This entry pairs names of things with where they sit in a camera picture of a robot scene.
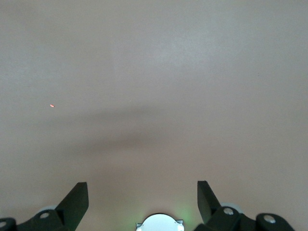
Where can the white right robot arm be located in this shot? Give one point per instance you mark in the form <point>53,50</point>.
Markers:
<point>161,223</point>

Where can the brown table cloth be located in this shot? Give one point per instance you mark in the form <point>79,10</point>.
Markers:
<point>154,72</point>

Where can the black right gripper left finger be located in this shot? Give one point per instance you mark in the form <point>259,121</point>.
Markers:
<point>72,207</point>

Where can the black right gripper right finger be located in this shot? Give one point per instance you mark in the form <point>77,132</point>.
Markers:
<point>207,207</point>

